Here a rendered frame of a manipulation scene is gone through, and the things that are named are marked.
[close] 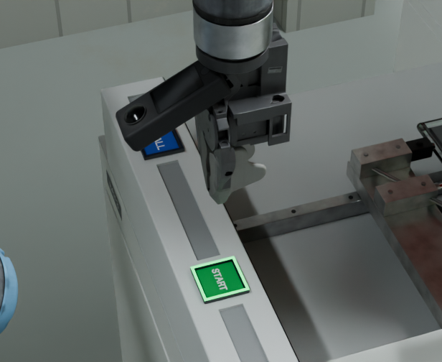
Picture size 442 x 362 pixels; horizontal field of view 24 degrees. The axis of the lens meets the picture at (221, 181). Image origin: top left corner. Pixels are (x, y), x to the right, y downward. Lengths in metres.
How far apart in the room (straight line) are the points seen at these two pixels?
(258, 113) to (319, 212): 0.48
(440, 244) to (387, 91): 0.40
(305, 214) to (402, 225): 0.14
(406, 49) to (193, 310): 0.93
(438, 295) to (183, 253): 0.33
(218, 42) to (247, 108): 0.09
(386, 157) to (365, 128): 0.19
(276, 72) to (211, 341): 0.33
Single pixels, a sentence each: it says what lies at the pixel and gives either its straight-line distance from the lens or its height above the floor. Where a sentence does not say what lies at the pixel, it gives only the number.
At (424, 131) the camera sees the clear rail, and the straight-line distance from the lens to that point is 1.55.
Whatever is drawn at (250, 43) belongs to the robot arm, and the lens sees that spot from 0.97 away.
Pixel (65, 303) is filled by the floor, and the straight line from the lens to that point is 2.49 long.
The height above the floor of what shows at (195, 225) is 0.96.
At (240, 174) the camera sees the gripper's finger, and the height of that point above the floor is 1.15.
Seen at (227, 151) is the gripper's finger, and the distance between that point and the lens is 1.04.
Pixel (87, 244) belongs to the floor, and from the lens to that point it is 2.61.
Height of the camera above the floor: 1.90
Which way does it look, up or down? 44 degrees down
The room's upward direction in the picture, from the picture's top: straight up
